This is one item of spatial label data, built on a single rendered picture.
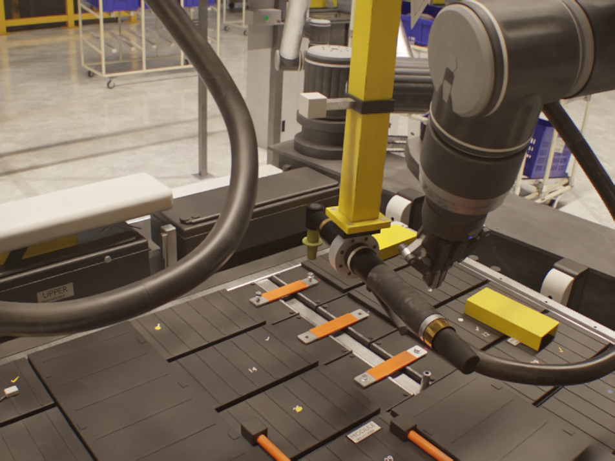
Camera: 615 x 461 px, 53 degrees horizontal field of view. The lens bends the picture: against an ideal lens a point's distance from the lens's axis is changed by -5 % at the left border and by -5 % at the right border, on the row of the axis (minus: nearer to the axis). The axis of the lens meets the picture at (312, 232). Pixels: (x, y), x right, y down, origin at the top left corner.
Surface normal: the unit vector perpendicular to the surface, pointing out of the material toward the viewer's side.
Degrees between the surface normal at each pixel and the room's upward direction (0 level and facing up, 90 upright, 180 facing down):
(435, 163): 103
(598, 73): 110
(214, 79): 69
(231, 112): 59
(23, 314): 45
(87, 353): 0
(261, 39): 90
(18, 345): 0
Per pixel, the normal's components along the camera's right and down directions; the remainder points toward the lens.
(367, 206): 0.42, 0.42
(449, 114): -0.82, 0.40
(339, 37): 0.64, 0.37
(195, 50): -0.18, 0.15
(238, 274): 0.06, -0.90
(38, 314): 0.08, -0.32
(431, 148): -0.92, 0.26
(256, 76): -0.76, 0.24
